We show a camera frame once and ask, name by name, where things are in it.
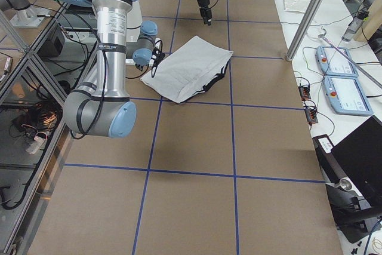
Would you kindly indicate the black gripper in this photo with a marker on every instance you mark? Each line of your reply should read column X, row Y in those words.
column 203, row 2

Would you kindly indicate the aluminium frame post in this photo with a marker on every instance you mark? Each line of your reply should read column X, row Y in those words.
column 302, row 28

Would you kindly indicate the orange connector board near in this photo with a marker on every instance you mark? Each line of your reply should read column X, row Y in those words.
column 311, row 115

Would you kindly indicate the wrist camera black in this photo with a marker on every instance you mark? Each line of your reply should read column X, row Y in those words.
column 157, row 56

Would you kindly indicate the lower blue teach pendant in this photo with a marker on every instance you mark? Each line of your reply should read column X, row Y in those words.
column 346, row 96

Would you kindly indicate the black power adapter box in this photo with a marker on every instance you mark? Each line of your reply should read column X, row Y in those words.
column 323, row 148

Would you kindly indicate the clear plastic bag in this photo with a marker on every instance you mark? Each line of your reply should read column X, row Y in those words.
column 296, row 6

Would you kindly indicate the grey cartoon print t-shirt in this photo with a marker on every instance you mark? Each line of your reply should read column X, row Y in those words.
column 189, row 71

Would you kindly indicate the blue teach pendant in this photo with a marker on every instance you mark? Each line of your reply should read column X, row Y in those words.
column 333, row 63
column 346, row 96

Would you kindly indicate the orange connector board far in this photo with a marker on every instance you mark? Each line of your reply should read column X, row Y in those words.
column 304, row 91

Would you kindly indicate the black laptop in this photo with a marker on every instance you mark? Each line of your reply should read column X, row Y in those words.
column 359, row 155

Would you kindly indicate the orange connector board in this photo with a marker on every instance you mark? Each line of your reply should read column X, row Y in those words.
column 304, row 91
column 311, row 115

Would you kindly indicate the upper blue teach pendant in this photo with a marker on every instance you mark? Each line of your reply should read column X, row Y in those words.
column 333, row 63

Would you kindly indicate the clear water bottle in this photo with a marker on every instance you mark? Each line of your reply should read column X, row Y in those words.
column 354, row 25

